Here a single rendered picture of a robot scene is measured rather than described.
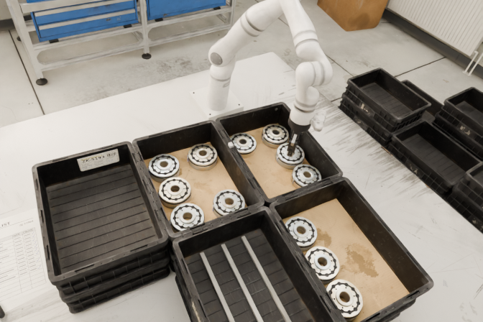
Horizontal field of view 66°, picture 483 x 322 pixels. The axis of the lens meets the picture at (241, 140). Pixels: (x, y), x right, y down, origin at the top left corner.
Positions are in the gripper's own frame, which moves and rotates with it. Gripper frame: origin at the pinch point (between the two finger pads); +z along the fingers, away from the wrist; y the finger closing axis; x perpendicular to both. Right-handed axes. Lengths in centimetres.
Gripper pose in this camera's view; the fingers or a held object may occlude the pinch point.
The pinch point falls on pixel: (292, 146)
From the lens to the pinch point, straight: 131.3
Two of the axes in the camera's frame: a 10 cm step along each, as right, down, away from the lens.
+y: -3.3, 6.5, -6.8
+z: -1.0, 6.9, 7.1
